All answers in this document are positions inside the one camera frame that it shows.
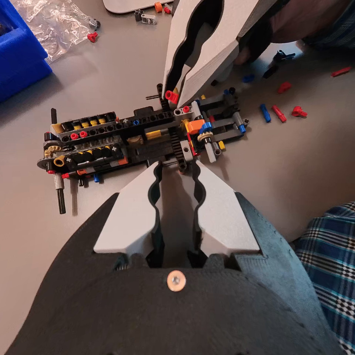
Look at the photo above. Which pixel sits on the red lego axle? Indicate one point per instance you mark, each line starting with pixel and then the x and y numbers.
pixel 341 71

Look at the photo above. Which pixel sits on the blue plastic bin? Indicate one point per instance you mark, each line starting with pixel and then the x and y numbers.
pixel 19 47

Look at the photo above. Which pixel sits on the small red lego piece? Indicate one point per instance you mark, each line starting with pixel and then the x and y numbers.
pixel 167 9

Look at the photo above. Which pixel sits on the red lego connector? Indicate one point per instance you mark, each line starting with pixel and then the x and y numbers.
pixel 93 36
pixel 298 111
pixel 172 96

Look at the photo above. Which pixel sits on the orange lego piece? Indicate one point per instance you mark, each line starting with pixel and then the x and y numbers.
pixel 158 7

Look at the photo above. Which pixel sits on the dark grey lego piece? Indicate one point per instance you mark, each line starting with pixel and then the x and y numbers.
pixel 138 15

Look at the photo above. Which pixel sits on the clear plastic bag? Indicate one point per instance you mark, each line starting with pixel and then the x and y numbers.
pixel 52 25

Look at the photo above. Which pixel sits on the white board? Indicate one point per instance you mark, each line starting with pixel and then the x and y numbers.
pixel 130 5

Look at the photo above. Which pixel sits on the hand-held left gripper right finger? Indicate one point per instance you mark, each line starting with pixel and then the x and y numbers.
pixel 224 219

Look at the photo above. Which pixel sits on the long blue lego pin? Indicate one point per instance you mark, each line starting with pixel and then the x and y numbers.
pixel 265 113

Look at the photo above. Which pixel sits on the long red lego pin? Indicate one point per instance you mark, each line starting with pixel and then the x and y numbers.
pixel 278 113

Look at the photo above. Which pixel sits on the person's right forearm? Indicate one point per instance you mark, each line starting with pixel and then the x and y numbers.
pixel 310 22

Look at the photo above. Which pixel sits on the person's right hand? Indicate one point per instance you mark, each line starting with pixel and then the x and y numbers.
pixel 255 38

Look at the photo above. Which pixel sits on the light grey lego beam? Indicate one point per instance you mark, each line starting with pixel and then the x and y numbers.
pixel 149 18

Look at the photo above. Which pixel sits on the short blue lego pin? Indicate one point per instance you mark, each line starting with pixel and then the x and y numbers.
pixel 248 78

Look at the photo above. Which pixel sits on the red lego bush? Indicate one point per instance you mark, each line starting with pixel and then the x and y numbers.
pixel 284 87

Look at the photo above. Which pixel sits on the plaid clothing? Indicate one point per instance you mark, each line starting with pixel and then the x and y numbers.
pixel 330 263

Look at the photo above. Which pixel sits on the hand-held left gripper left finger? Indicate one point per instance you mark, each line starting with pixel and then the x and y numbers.
pixel 130 216

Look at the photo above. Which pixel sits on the lego car chassis assembly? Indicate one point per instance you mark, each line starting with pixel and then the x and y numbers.
pixel 155 133

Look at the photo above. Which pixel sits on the black and blue lego piece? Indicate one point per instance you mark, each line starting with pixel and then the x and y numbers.
pixel 283 55

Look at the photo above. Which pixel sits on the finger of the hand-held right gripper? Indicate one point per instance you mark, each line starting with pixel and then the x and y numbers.
pixel 177 36
pixel 222 50

